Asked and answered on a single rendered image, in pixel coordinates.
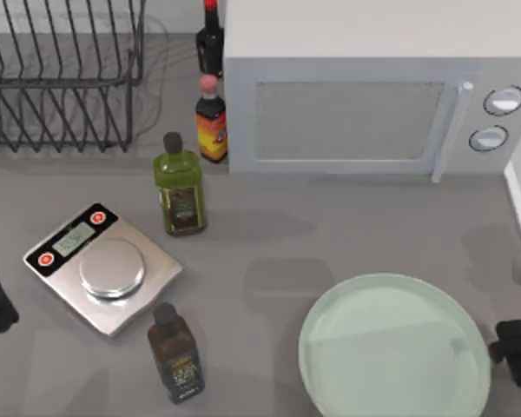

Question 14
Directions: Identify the pale green round plate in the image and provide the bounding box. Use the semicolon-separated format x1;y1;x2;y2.
297;272;492;417

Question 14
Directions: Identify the small white microwave knob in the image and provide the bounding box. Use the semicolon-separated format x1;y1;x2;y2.
468;124;511;154

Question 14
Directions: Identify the large white microwave knob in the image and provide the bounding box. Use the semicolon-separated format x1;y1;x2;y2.
482;85;521;117

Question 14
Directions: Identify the microwave door with grey window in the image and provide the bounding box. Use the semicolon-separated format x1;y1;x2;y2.
227;58;479;175

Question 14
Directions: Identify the brown bottle with black cap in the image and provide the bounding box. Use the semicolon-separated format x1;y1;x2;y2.
147;301;207;406

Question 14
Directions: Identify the pale microwave oven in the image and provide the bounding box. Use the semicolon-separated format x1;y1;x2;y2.
221;0;521;184

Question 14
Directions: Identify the green oil bottle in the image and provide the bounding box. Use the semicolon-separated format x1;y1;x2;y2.
152;131;209;238

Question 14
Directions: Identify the dark bottle with orange label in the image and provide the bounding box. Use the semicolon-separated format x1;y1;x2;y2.
194;74;229;165

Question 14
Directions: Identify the silver kitchen scale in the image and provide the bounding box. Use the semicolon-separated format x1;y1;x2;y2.
22;202;185;338

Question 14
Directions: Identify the dark bottle with red cap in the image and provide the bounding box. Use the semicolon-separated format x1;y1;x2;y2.
195;0;226;80

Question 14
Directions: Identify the pale microwave door handle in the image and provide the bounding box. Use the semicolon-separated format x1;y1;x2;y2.
431;81;475;184

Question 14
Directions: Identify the dark grey wire dish rack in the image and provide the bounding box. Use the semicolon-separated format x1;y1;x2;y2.
0;0;148;154

